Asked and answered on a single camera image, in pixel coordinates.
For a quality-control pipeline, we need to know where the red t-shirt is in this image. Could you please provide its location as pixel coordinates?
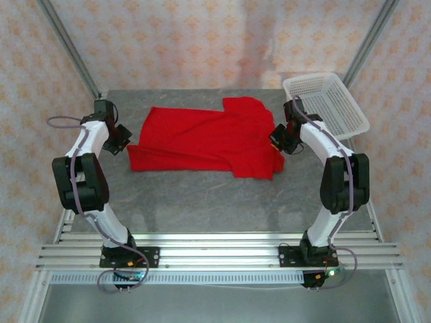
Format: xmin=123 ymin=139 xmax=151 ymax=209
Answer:
xmin=127 ymin=96 xmax=286 ymax=181

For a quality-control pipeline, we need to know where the white plastic mesh basket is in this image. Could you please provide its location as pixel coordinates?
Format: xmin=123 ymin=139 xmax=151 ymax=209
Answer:
xmin=281 ymin=71 xmax=370 ymax=141

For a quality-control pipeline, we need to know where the small controller circuit board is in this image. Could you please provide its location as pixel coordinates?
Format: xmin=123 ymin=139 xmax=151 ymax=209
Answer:
xmin=112 ymin=271 xmax=145 ymax=283
xmin=314 ymin=267 xmax=347 ymax=280

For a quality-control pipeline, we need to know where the aluminium frame post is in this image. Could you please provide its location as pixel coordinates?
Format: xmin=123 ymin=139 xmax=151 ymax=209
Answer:
xmin=342 ymin=0 xmax=401 ymax=89
xmin=35 ymin=0 xmax=104 ymax=102

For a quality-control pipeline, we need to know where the aluminium table edge rail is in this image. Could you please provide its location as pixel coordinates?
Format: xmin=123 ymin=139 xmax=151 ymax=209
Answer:
xmin=350 ymin=139 xmax=385 ymax=245
xmin=53 ymin=92 xmax=108 ymax=245

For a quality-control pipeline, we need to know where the aluminium base rail beam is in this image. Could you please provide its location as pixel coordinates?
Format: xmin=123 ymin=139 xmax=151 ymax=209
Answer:
xmin=35 ymin=231 xmax=405 ymax=270

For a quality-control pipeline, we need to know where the white slotted cable duct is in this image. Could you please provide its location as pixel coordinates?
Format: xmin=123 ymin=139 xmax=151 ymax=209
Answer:
xmin=49 ymin=271 xmax=306 ymax=286

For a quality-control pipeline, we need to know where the aluminium lower frame rail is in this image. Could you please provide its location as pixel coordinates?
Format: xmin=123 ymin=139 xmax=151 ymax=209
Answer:
xmin=387 ymin=268 xmax=422 ymax=323
xmin=18 ymin=268 xmax=51 ymax=323

